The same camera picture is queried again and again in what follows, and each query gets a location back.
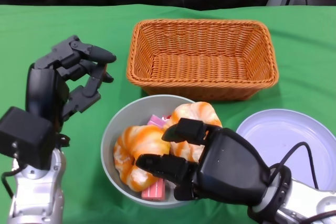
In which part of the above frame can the orange-striped bread with dark hole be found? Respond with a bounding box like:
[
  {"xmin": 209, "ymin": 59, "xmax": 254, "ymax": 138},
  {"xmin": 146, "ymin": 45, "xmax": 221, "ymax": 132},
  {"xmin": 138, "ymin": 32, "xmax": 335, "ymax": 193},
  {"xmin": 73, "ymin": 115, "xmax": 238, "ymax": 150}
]
[{"xmin": 162, "ymin": 101, "xmax": 223, "ymax": 162}]

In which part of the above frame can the small pink striped cake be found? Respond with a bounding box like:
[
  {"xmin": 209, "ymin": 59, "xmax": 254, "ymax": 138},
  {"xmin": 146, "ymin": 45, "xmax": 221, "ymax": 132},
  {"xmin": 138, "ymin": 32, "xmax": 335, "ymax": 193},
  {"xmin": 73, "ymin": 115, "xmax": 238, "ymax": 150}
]
[{"xmin": 146, "ymin": 114, "xmax": 169, "ymax": 131}]

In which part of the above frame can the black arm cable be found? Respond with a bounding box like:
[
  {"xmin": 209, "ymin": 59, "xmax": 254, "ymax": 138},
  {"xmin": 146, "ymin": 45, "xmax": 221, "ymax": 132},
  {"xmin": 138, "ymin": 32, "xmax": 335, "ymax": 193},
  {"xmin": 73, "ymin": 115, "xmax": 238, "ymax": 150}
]
[
  {"xmin": 267, "ymin": 142, "xmax": 320, "ymax": 191},
  {"xmin": 1, "ymin": 171, "xmax": 15, "ymax": 200}
]

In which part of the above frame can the orange wicker basket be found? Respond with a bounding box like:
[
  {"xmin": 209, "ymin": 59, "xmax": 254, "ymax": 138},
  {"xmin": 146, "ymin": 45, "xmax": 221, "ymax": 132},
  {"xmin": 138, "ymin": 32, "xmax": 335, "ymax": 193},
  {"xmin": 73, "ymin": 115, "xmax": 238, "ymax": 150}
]
[{"xmin": 125, "ymin": 18, "xmax": 279, "ymax": 101}]

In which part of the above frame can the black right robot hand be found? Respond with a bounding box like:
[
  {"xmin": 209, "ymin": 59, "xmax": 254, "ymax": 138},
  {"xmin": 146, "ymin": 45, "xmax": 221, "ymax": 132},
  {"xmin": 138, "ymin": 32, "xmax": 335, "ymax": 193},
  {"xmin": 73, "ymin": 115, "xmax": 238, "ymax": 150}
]
[{"xmin": 135, "ymin": 118, "xmax": 271, "ymax": 207}]

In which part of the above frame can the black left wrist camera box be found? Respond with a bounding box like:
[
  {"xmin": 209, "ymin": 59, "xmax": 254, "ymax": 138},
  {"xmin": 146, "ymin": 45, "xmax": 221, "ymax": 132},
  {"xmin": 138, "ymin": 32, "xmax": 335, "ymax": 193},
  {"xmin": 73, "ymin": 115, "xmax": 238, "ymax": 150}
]
[{"xmin": 0, "ymin": 105, "xmax": 57, "ymax": 170}]

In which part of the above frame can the grey-green ribbed bowl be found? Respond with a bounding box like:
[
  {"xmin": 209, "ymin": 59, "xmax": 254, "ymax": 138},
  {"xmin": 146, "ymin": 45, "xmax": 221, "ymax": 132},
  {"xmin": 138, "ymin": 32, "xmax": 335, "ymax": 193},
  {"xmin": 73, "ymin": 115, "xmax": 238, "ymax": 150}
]
[{"xmin": 101, "ymin": 94, "xmax": 208, "ymax": 208}]

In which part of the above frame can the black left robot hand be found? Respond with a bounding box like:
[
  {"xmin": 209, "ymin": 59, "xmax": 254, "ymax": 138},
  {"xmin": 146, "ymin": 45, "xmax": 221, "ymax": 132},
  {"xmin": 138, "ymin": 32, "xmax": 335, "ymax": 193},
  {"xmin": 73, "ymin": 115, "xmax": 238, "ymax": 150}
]
[{"xmin": 26, "ymin": 34, "xmax": 118, "ymax": 133}]

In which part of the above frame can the green tablecloth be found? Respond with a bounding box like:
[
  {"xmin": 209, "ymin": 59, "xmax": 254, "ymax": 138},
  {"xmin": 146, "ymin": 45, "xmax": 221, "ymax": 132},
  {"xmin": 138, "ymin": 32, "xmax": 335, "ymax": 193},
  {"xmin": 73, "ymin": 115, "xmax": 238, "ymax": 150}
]
[{"xmin": 0, "ymin": 3, "xmax": 336, "ymax": 224}]

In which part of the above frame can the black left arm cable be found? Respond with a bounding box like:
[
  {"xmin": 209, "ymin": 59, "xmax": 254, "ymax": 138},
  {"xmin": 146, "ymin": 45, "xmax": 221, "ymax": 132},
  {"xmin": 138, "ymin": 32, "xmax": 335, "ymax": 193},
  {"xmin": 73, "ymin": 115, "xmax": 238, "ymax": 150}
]
[{"xmin": 1, "ymin": 171, "xmax": 15, "ymax": 200}]

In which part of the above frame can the orange-striped bread without dark hole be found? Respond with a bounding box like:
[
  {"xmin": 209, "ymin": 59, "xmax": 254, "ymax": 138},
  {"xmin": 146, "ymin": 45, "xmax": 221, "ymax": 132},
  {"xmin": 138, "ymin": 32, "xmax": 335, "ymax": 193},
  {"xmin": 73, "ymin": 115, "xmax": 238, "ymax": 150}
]
[{"xmin": 113, "ymin": 125, "xmax": 173, "ymax": 193}]

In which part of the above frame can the white round plate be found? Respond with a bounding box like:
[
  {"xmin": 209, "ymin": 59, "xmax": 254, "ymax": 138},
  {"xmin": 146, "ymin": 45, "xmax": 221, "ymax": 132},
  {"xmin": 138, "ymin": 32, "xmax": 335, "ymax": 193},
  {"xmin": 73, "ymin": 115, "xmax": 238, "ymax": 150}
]
[{"xmin": 235, "ymin": 108, "xmax": 336, "ymax": 193}]

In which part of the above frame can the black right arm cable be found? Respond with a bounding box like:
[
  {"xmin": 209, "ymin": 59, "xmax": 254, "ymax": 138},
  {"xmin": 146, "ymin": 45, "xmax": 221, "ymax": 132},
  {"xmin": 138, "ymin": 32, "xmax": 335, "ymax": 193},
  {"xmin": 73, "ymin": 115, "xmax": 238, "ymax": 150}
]
[{"xmin": 267, "ymin": 142, "xmax": 320, "ymax": 191}]

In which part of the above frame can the large pink layered cake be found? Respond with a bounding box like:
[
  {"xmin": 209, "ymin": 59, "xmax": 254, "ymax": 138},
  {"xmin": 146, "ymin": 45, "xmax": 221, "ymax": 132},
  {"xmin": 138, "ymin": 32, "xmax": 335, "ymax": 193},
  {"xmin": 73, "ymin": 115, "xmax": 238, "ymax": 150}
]
[{"xmin": 141, "ymin": 178, "xmax": 166, "ymax": 201}]

